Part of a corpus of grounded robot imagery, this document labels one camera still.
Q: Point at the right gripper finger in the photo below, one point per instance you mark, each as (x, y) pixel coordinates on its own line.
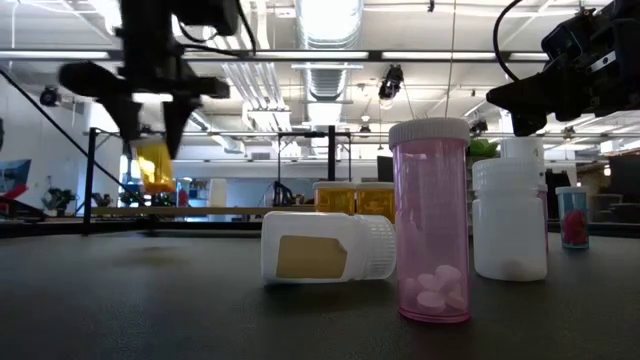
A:
(529, 124)
(530, 95)

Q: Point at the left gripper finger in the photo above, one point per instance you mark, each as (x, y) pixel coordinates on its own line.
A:
(177, 122)
(125, 117)

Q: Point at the small translucent white bottle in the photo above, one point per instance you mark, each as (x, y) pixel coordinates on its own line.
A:
(218, 192)

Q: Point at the blue vial red pills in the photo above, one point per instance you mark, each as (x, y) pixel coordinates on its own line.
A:
(572, 220)

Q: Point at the white plastic pill bottle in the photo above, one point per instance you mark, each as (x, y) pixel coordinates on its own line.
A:
(509, 235)

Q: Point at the pink vial pale tablets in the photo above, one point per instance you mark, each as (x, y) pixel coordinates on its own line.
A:
(430, 225)

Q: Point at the white bottle tan label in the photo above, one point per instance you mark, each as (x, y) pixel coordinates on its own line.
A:
(370, 245)

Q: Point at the white building column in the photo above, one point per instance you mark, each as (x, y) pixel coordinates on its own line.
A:
(522, 147)

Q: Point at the black ceiling spotlight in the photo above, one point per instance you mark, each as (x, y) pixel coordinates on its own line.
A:
(48, 96)
(479, 126)

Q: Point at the black computer monitor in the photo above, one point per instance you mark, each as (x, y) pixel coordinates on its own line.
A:
(625, 175)
(385, 167)

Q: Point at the black table mat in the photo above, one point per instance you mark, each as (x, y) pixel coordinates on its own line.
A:
(150, 310)

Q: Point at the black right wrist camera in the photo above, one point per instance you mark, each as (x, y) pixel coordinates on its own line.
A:
(562, 42)

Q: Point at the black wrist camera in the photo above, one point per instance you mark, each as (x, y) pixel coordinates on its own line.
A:
(207, 15)
(562, 42)

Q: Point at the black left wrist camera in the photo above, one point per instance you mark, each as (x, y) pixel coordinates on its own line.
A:
(207, 15)

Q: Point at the wooden shelf black frame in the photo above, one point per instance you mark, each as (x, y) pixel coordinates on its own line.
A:
(200, 211)

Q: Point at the blue wall poster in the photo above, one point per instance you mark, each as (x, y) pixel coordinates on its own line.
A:
(14, 176)

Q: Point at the black aluminium rig frame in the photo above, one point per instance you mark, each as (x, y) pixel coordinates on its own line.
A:
(50, 227)

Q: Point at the black hanging camera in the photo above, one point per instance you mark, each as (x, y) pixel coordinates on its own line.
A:
(390, 82)

